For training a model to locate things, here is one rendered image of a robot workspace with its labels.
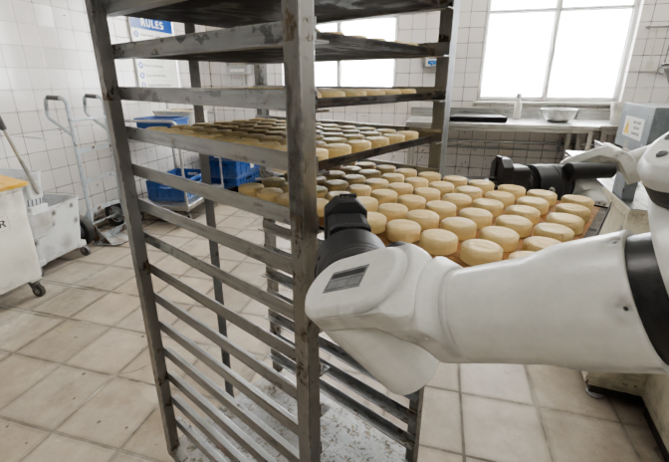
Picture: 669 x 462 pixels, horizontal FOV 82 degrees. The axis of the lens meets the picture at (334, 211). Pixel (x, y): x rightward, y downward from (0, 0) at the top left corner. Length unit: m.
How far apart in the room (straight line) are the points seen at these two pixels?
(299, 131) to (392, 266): 0.30
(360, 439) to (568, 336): 1.26
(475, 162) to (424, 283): 4.55
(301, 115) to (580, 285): 0.39
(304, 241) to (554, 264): 0.39
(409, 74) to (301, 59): 4.21
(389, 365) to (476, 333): 0.11
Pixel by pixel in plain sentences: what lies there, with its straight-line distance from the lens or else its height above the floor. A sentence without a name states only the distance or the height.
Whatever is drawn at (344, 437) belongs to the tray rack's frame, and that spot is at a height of 0.15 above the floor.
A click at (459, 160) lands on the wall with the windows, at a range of 4.79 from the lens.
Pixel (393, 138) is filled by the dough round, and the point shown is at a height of 1.15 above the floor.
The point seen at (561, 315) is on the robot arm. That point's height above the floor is 1.14.
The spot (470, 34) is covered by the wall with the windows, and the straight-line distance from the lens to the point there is 4.73.
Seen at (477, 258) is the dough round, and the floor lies 1.05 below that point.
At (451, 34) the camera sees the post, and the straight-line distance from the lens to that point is 0.91.
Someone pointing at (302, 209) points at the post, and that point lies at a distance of 0.55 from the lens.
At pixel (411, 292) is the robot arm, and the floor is 1.12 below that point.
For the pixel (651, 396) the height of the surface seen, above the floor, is 0.15.
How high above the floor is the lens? 1.26
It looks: 19 degrees down
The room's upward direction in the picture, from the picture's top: straight up
